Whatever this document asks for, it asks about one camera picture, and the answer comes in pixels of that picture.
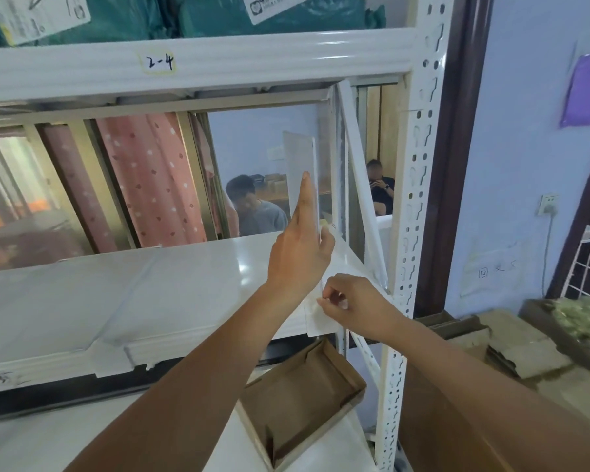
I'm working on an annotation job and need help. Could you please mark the teal plastic parcel bag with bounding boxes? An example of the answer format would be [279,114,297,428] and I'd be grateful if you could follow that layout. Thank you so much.
[0,0,179,48]
[171,0,387,38]

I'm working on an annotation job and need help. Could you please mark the person's left forearm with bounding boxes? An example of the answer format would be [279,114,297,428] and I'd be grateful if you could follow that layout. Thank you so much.
[74,280,321,472]

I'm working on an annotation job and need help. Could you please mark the tray of green items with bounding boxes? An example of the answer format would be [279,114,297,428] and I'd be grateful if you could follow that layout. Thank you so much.
[518,297,590,380]

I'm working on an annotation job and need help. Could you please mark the dark brown door frame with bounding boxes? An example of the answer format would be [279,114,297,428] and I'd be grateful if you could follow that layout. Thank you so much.
[415,0,493,318]

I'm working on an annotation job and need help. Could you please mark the white shipping label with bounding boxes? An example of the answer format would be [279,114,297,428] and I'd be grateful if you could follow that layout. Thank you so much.
[0,0,92,33]
[240,0,312,25]

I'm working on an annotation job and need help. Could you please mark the white metal shelf rack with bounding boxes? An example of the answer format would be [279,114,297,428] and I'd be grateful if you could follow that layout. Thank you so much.
[0,0,456,472]

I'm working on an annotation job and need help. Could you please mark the flattened grey cardboard piece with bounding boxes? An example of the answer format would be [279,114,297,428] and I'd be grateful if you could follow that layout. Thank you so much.
[476,309,574,380]

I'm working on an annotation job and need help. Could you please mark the white power cable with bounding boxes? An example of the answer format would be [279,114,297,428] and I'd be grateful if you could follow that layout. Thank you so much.
[542,213,557,296]

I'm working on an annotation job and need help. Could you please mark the large brown cardboard box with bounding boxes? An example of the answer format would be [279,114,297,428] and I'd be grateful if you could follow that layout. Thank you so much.
[397,346,590,472]

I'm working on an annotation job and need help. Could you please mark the white wall socket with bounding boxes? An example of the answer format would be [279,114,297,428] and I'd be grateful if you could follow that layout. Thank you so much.
[537,192,561,217]

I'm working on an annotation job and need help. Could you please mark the open brown cardboard box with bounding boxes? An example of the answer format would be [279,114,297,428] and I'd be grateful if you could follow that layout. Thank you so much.
[238,337,368,470]

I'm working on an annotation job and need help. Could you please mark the small brown cardboard box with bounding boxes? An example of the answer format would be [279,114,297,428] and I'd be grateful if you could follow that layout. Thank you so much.
[417,311,491,363]

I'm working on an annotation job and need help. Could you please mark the person's right hand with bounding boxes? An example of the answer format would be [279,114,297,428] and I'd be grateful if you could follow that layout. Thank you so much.
[316,273,404,342]

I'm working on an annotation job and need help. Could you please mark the pink dotted curtain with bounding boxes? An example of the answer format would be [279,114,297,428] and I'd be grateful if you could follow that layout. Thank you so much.
[39,112,242,254]

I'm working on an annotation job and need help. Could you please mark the person's right forearm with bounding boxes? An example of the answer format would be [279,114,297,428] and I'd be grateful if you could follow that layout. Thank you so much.
[371,317,590,472]

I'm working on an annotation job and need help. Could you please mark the yellow handwritten shelf sticker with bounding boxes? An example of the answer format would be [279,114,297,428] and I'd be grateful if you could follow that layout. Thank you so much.
[136,49,178,75]

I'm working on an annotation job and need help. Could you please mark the person's left hand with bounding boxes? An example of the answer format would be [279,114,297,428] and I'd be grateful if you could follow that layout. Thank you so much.
[267,172,336,295]

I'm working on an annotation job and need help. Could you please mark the white mailer packet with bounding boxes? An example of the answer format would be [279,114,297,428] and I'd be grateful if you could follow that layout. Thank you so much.
[302,225,392,338]

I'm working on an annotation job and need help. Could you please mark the purple paper sheet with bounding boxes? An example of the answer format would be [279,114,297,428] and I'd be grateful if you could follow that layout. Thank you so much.
[559,54,590,128]

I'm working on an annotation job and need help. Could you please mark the golden window frame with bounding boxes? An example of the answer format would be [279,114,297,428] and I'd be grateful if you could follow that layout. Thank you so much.
[0,110,227,273]

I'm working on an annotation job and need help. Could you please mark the white wire grid panel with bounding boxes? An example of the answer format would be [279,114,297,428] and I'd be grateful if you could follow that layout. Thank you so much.
[560,182,590,304]

